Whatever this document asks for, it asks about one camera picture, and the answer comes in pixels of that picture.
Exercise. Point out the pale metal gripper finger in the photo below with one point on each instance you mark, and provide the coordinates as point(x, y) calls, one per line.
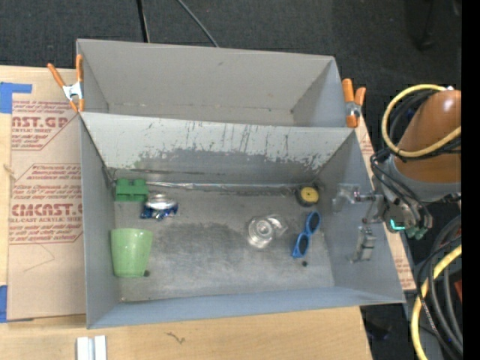
point(345, 195)
point(365, 244)

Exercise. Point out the brown cardboard board red print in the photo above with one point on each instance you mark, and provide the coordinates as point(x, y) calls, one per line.
point(45, 238)

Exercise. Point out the blue sunglasses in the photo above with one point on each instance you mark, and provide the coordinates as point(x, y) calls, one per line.
point(304, 236)

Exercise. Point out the pale green cup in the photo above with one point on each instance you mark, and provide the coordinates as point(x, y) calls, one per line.
point(130, 251)

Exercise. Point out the clear glass jar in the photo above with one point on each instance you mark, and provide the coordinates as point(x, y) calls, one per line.
point(262, 231)

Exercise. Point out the yellow and black wheel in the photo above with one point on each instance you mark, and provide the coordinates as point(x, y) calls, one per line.
point(308, 195)

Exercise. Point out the green toy brick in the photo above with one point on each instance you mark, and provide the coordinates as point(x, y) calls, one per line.
point(130, 191)

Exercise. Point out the crushed blue drink can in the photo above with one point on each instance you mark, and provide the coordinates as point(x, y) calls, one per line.
point(160, 205)

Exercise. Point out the grey metal bin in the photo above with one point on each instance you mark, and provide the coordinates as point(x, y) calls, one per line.
point(210, 246)

